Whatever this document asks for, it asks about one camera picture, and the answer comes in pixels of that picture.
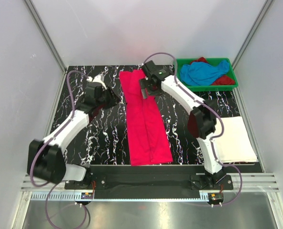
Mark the pink t shirt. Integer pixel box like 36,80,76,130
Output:
119,70,173,166

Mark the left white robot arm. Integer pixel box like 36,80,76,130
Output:
27,82,120,189

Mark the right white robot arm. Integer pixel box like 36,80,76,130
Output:
140,61,226,189

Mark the green plastic bin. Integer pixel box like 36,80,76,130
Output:
176,58,238,92

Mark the black marble pattern mat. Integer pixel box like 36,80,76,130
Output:
51,65,241,165

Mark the blue t shirt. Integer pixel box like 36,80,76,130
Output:
180,60,230,86

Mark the dark red t shirt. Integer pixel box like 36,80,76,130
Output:
190,57,235,86

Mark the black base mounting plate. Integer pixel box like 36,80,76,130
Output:
65,165,233,201

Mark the folded white t shirt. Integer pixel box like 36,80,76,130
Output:
215,116,257,163

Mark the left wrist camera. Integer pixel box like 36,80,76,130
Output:
87,74,107,90

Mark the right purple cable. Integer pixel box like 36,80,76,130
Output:
143,52,243,208

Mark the purple cable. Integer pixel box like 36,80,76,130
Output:
30,70,92,227
143,52,243,208

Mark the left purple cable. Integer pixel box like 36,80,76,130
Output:
30,70,92,227

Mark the aluminium front rail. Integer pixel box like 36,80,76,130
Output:
21,173,280,193

